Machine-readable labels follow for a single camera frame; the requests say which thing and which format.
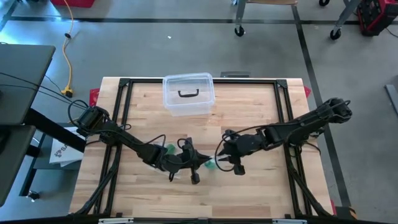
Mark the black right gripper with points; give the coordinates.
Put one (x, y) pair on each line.
(245, 144)

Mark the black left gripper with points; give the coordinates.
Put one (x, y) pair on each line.
(186, 160)

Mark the teal elastic bandage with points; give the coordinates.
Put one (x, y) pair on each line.
(211, 164)

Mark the clear plastic bag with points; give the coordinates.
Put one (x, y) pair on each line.
(214, 161)
(164, 144)

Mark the dark green elastic bandage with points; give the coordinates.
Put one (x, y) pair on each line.
(171, 148)

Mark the clear plastic storage box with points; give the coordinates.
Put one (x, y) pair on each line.
(174, 109)

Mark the clear plastic box lid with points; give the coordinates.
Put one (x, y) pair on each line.
(174, 81)

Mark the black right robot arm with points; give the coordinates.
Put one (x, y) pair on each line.
(304, 124)

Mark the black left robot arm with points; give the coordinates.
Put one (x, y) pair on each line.
(124, 137)

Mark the red tag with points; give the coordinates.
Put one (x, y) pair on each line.
(94, 96)
(307, 92)

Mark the grey cart leg with caster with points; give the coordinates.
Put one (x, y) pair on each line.
(239, 31)
(335, 34)

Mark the white printed cardboard sign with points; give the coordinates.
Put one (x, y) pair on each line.
(63, 155)

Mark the black desk support beam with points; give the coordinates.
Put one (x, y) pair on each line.
(46, 124)

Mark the small black caster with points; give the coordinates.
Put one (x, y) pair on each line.
(33, 195)

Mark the grey metal bar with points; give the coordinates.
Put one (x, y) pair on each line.
(392, 96)

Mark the black caster wheel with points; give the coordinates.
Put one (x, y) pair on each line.
(323, 2)

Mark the dark grey desk top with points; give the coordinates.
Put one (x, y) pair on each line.
(21, 77)
(12, 149)

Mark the red plastic bin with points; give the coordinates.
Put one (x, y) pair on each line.
(74, 3)

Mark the red and black crate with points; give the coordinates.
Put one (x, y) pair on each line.
(376, 15)

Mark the grey metal bracket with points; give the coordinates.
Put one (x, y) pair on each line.
(234, 74)

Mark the silver edge bracket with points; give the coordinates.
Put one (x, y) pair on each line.
(289, 221)
(115, 221)

